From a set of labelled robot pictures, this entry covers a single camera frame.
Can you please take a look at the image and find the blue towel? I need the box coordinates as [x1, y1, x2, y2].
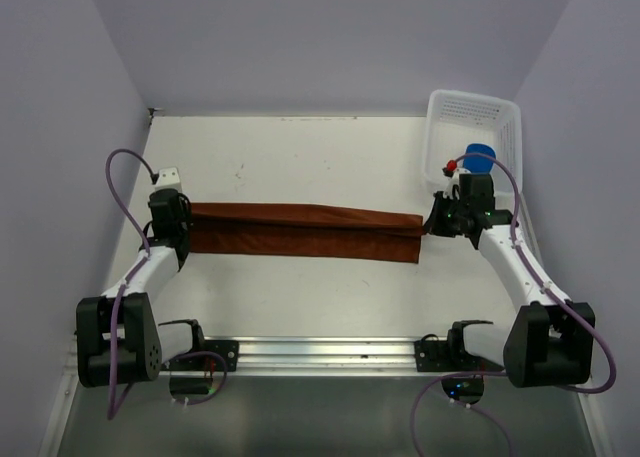
[462, 143, 496, 174]

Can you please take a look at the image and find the brown towel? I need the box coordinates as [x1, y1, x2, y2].
[190, 202, 426, 264]

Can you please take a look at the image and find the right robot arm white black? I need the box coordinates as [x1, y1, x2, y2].
[425, 170, 595, 388]

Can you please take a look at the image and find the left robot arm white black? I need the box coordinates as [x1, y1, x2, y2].
[76, 189, 208, 388]

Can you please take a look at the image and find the white plastic basket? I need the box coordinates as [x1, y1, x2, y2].
[421, 90, 523, 193]

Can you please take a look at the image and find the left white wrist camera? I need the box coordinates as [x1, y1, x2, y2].
[152, 167, 182, 192]

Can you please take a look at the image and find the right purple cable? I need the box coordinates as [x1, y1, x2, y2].
[410, 154, 618, 457]

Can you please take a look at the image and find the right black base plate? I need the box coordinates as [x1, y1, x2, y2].
[413, 334, 503, 373]

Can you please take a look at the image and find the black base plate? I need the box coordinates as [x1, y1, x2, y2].
[161, 338, 240, 373]
[413, 334, 503, 373]

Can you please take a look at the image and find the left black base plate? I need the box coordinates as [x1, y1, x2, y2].
[161, 338, 240, 373]

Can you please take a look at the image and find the aluminium mounting rail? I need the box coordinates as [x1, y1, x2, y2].
[63, 333, 593, 378]

